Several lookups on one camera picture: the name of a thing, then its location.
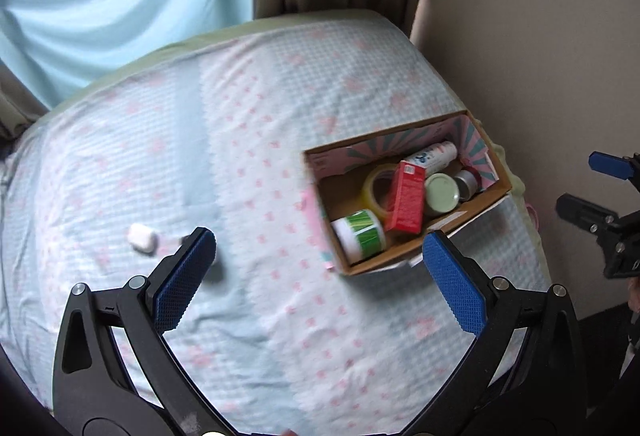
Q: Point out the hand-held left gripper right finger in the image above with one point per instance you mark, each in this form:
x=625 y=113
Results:
x=455 y=288

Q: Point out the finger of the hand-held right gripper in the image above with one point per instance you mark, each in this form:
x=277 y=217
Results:
x=610 y=165
x=585 y=211

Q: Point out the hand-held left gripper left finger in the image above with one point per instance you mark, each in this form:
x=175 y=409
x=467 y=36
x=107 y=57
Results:
x=184 y=283

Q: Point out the small white jar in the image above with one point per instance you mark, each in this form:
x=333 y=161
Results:
x=141 y=238

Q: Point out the pale green lid jar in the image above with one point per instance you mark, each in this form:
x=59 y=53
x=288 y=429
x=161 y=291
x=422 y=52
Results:
x=441 y=193

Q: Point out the red carton box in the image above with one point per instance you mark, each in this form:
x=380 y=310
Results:
x=407 y=201

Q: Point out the small silver tin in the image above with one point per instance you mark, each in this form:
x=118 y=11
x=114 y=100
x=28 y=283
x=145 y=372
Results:
x=467 y=182

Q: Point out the green label white jar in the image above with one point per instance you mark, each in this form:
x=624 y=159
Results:
x=362 y=233

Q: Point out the clear tape roll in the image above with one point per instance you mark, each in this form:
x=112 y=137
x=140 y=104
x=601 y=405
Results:
x=376 y=188

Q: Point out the white plastic bottle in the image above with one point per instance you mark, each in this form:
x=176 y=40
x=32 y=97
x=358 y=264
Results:
x=435 y=154

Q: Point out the patterned cardboard box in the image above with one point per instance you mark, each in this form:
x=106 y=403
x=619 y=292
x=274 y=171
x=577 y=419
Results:
x=342 y=196

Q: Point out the light blue patterned bedsheet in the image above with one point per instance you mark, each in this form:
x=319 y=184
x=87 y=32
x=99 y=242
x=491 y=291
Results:
x=250 y=140

